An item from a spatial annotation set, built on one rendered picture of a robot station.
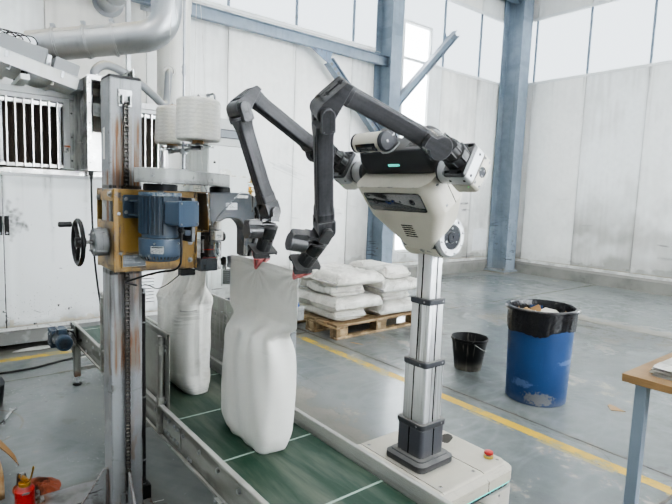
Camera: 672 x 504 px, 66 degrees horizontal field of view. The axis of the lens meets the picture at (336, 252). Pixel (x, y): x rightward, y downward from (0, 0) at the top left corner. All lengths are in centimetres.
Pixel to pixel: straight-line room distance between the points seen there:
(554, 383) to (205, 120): 279
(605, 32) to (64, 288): 896
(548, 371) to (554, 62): 773
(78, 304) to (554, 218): 804
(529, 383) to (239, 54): 516
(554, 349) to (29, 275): 399
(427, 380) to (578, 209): 812
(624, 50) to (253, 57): 609
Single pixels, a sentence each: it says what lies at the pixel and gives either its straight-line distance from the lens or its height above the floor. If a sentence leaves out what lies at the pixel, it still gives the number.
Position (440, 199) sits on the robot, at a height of 134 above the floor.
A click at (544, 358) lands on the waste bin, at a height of 34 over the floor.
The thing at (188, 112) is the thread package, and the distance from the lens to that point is 200.
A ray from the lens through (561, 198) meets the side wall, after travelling 1019.
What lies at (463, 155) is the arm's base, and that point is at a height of 148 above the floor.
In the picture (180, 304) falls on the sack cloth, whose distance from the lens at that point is 251.
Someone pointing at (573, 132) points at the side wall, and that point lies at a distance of 1022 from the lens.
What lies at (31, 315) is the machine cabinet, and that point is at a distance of 488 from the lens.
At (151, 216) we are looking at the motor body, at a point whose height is 125.
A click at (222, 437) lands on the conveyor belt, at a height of 38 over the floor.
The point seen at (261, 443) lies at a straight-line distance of 203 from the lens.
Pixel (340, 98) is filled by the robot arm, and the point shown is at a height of 160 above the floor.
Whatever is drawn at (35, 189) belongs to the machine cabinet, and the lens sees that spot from 478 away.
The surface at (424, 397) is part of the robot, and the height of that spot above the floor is 55.
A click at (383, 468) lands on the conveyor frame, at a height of 41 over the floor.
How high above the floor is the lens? 134
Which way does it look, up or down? 6 degrees down
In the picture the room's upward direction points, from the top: 2 degrees clockwise
